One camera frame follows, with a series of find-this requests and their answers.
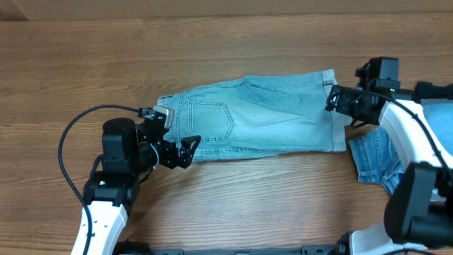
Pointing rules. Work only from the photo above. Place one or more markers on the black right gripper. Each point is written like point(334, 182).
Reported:
point(347, 102)

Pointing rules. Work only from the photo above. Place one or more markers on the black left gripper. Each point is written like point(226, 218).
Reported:
point(171, 160)

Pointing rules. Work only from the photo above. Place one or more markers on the light blue denim shorts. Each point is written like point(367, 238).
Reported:
point(258, 116)

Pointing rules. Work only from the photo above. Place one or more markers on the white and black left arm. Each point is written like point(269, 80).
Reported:
point(130, 153)

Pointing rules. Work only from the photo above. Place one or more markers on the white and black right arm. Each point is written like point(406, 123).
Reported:
point(418, 216)

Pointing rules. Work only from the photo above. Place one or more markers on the darker blue denim shorts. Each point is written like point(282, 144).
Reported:
point(376, 158)

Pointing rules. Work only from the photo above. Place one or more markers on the black folded garment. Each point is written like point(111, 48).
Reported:
point(427, 90)

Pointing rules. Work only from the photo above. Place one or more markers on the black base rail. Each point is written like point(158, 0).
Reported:
point(138, 248)

